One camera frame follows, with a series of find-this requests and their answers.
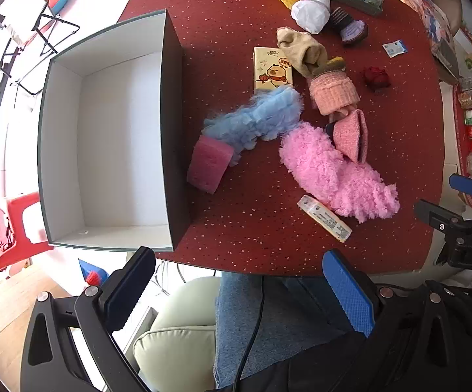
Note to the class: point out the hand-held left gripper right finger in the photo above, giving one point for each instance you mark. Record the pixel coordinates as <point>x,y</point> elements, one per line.
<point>350,294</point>

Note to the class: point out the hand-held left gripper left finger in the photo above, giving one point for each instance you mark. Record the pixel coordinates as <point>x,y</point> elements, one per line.
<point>126,290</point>

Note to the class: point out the pink fluffy duster cloth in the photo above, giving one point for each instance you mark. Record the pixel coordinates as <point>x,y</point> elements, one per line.
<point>330,175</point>

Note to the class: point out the pink black knitted slipper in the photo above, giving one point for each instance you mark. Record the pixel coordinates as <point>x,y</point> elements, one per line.
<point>352,134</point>

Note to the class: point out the large cardboard box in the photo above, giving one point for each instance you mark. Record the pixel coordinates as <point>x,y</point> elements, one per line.
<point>113,143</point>

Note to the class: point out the dark pink sponge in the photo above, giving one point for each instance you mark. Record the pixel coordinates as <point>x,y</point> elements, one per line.
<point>209,165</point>

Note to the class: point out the blue fluffy duster cloth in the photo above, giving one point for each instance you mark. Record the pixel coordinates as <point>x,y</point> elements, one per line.
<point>256,120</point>

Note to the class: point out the beige sock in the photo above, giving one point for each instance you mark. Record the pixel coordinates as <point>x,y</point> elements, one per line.
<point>301,49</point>

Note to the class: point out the blue red brush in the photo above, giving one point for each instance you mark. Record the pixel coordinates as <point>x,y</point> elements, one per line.
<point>93,273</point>

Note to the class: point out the person's blue jeans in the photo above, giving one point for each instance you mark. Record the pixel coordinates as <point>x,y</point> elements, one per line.
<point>289,314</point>

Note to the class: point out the cream sofa cushion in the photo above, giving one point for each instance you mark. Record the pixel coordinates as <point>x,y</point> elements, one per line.
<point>174,335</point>

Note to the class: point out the person's black top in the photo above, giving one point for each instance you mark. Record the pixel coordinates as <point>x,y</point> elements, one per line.
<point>301,369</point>

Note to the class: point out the red plastic chair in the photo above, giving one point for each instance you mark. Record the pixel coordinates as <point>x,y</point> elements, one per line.
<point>19,228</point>

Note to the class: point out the small blue white sachet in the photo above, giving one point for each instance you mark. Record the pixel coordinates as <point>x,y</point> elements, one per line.
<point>394,47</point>

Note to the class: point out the pink knitted sock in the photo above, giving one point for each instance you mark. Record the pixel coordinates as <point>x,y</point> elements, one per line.
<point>334,92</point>

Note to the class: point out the floral cushion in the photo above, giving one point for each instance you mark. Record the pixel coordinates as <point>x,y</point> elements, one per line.
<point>432,20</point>

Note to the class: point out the striped knitted sock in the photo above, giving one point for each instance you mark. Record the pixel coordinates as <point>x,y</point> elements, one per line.
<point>350,28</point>

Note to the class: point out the yellow cartoon tissue pack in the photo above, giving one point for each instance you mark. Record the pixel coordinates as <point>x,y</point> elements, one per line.
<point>270,73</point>

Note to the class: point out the white face mask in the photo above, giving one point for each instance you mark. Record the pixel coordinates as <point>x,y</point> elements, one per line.
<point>311,10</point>

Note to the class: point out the black folding chair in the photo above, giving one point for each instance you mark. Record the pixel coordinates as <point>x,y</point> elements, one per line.
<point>52,20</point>

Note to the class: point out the teal red basin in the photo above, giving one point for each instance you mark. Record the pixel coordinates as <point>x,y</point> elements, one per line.
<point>58,2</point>

